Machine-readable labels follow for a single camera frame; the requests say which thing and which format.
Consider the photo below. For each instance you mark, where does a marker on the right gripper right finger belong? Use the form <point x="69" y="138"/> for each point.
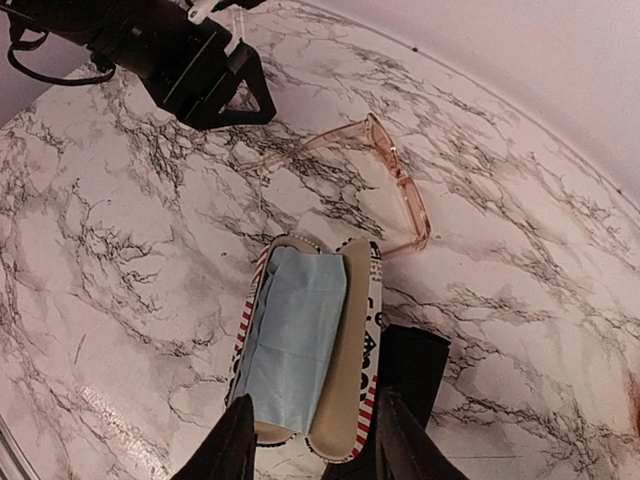
<point x="403" y="449"/>

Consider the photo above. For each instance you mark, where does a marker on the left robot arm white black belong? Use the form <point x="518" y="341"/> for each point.
<point x="108" y="29"/>

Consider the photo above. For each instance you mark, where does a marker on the black glasses case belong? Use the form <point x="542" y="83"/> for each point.
<point x="412" y="363"/>

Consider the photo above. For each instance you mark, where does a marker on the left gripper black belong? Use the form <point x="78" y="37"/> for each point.
<point x="193" y="78"/>

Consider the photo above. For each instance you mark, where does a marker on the striped flag glasses pouch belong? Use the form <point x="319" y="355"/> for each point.
<point x="341" y="421"/>

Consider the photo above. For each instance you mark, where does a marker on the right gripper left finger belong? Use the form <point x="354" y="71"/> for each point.
<point x="228" y="451"/>

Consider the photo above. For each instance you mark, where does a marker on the blue cleaning cloth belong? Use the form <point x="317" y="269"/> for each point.
<point x="291" y="337"/>

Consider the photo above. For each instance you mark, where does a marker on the pink frame sunglasses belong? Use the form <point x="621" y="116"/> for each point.
<point x="353" y="183"/>

